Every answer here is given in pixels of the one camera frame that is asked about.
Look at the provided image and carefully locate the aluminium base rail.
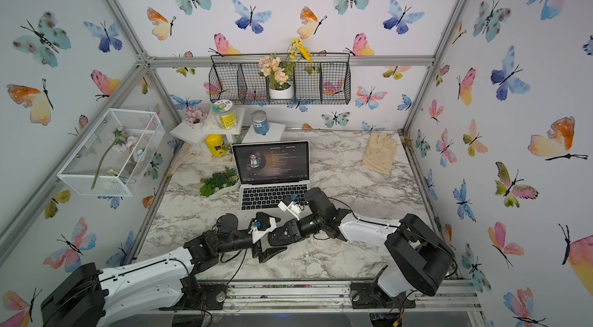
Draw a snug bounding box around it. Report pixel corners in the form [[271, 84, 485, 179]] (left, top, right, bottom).
[[87, 279, 483, 315]]

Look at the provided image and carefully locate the yellow bottle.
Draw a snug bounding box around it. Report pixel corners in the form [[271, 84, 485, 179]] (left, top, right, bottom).
[[205, 135, 226, 157]]

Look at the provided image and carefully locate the yellow label jar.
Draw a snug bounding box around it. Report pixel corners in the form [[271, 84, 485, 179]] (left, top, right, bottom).
[[212, 99, 237, 130]]

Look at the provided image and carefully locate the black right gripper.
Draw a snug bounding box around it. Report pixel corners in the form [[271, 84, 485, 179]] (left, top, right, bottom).
[[271, 215, 325, 244]]

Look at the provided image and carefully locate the white mesh wall box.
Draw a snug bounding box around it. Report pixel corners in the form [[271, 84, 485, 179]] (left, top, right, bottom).
[[57, 108, 165, 197]]

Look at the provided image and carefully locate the white riser shelf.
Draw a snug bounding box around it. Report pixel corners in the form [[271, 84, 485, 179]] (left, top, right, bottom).
[[241, 121, 287, 145]]

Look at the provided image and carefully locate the blue can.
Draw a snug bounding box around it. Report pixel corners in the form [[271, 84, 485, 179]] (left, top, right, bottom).
[[251, 110, 270, 135]]

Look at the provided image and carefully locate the cream fabric glove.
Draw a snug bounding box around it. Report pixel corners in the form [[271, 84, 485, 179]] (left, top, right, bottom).
[[362, 132, 397, 175]]

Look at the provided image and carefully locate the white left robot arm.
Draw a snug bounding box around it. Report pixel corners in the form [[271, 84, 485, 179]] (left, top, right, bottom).
[[40, 213, 289, 326]]

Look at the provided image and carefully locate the small pink flower pot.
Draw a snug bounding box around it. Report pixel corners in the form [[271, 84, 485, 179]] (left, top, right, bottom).
[[183, 105, 208, 128]]

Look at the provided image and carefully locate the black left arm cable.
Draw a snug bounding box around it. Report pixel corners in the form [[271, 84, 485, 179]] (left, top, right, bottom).
[[198, 247, 249, 314]]

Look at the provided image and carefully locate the silver laptop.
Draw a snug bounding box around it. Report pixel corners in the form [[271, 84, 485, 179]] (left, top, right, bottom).
[[232, 141, 310, 214]]

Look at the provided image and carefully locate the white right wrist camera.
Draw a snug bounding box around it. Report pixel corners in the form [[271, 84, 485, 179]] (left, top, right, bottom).
[[278, 195, 304, 220]]

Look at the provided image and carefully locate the green plant in white dish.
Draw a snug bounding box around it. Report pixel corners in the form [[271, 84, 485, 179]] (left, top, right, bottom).
[[199, 167, 239, 199]]

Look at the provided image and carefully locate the white pot with flowers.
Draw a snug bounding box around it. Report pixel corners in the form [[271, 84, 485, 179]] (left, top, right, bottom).
[[258, 37, 313, 101]]

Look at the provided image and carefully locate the pink artificial flower stem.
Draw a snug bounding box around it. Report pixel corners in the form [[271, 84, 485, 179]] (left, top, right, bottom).
[[91, 126, 139, 189]]

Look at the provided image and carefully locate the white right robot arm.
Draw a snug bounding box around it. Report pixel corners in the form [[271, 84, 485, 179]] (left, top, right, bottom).
[[260, 187, 454, 299]]

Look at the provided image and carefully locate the white corner shelf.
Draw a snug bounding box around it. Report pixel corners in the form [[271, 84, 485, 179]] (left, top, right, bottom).
[[170, 107, 246, 145]]

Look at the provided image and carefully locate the black wire wall basket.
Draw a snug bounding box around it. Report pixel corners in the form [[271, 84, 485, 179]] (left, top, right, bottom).
[[205, 52, 351, 106]]

